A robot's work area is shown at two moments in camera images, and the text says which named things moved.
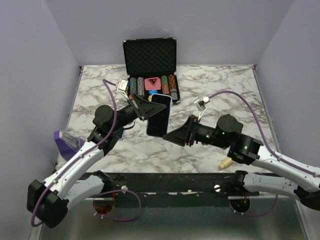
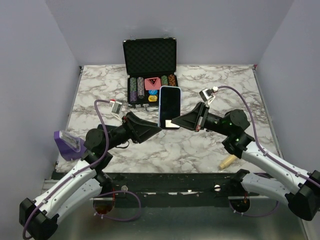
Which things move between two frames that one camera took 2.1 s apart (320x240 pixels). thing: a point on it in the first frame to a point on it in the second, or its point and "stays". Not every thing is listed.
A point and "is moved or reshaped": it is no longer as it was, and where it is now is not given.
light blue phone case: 158,124 is moved or reshaped
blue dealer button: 152,91 stays
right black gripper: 185,134 to 189,120
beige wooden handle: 225,163 stays
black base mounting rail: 171,190 stays
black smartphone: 157,125 is moved or reshaped
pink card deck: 152,83 stays
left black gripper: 146,108 to 141,130
